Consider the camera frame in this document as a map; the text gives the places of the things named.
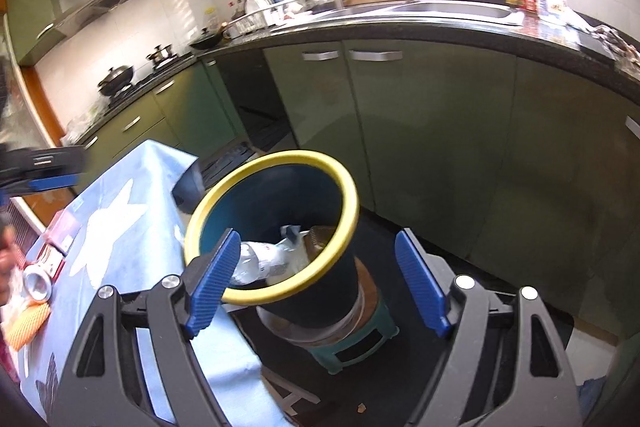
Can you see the white dish rack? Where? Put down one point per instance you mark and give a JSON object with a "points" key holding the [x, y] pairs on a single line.
{"points": [[260, 19]]}

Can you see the black built-in appliance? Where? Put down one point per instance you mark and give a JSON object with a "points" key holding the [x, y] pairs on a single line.
{"points": [[250, 97]]}

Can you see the green door cabinet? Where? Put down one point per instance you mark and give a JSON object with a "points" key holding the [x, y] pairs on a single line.
{"points": [[475, 157]]}

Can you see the red white packet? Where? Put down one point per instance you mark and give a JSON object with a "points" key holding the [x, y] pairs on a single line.
{"points": [[51, 263]]}

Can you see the steel sink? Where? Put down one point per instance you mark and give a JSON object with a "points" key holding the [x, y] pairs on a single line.
{"points": [[425, 11]]}

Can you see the striped floor mat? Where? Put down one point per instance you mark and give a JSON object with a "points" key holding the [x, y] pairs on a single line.
{"points": [[225, 162]]}

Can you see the brown plastic tray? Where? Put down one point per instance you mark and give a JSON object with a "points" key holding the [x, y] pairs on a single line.
{"points": [[320, 247]]}

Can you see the clear plastic bags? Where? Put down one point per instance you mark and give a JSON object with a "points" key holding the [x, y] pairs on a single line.
{"points": [[82, 124]]}

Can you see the white plates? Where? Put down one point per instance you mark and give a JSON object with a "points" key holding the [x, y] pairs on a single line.
{"points": [[257, 4]]}

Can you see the white printed plastic wrapper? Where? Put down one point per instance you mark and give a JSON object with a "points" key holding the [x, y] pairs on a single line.
{"points": [[295, 237]]}

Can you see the pink small box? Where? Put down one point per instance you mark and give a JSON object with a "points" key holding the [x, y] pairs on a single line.
{"points": [[64, 232]]}

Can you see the black gas stove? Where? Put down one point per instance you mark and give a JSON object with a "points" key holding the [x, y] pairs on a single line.
{"points": [[150, 74]]}

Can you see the blue star tablecloth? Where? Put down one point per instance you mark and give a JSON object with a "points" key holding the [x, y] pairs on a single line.
{"points": [[150, 217]]}

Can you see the orange foam net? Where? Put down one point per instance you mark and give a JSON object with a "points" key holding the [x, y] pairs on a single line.
{"points": [[27, 324]]}

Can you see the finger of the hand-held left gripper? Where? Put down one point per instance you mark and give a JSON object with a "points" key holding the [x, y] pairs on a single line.
{"points": [[55, 183], [74, 159]]}

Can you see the black stone countertop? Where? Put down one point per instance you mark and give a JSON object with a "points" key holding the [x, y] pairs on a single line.
{"points": [[450, 32]]}

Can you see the small steel pot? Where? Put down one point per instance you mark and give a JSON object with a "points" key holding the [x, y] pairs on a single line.
{"points": [[161, 55]]}

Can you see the lidded black wok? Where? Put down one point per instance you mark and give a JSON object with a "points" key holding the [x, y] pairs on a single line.
{"points": [[116, 79]]}

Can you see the clear plastic bottle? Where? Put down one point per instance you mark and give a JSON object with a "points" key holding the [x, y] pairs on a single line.
{"points": [[260, 264]]}

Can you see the person's left hand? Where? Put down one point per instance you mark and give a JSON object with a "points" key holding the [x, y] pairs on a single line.
{"points": [[5, 272]]}

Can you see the clear round basin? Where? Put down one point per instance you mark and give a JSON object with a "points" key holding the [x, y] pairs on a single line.
{"points": [[320, 329]]}

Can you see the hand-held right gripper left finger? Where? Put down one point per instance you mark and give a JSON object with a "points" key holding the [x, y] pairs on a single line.
{"points": [[212, 287]]}

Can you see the green drawer cabinet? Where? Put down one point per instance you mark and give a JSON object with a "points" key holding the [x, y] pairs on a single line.
{"points": [[165, 117]]}

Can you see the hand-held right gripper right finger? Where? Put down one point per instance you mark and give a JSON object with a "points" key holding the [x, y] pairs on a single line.
{"points": [[420, 287]]}

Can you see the red soda can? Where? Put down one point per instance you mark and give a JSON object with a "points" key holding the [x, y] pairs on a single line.
{"points": [[37, 283]]}

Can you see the yellow rim trash bin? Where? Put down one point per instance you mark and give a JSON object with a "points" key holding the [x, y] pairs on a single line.
{"points": [[300, 192]]}

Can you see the sauce bottles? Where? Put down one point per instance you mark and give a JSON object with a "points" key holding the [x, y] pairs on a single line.
{"points": [[240, 7]]}

